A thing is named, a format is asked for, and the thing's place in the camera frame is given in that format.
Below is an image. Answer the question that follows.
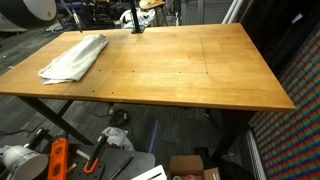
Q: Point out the orange black clamp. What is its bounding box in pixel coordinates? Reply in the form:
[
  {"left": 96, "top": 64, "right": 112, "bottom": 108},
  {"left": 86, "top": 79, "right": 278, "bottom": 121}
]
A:
[{"left": 83, "top": 135, "right": 108, "bottom": 174}]

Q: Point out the round wooden stool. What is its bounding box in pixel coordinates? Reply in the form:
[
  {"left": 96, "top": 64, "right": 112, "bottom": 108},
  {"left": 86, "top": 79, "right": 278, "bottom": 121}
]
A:
[{"left": 139, "top": 0, "right": 168, "bottom": 26}]

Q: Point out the black camera stand pole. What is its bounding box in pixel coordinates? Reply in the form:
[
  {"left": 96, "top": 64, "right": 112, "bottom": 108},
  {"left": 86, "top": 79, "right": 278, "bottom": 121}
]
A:
[{"left": 129, "top": 0, "right": 144, "bottom": 34}]

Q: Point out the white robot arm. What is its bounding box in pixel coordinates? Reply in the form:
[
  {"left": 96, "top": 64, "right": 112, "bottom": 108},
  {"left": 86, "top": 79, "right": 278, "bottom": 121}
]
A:
[{"left": 0, "top": 0, "right": 57, "bottom": 32}]

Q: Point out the black table leg frame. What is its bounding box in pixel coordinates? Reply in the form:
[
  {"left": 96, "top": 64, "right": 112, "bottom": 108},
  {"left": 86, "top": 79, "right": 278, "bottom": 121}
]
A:
[{"left": 19, "top": 96, "right": 92, "bottom": 145}]

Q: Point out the black perforated tool board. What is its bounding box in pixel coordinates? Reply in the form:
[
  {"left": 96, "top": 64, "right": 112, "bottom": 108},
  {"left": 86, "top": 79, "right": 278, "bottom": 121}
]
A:
[{"left": 67, "top": 144, "right": 155, "bottom": 180}]

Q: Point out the cardboard box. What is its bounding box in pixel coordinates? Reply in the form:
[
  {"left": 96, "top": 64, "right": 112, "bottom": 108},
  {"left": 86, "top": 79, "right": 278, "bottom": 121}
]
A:
[{"left": 167, "top": 155, "right": 222, "bottom": 180}]

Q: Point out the grey cloth on floor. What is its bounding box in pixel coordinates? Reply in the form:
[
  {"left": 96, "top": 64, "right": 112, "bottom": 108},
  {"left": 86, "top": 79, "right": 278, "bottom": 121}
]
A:
[{"left": 102, "top": 127, "right": 135, "bottom": 151}]

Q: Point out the crumpled white cloth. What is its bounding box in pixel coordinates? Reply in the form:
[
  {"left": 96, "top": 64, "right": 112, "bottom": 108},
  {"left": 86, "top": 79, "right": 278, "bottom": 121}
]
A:
[{"left": 120, "top": 9, "right": 155, "bottom": 29}]

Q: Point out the white towel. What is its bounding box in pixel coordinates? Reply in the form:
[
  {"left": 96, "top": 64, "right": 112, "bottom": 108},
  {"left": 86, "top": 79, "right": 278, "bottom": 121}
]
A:
[{"left": 38, "top": 34, "right": 109, "bottom": 84}]

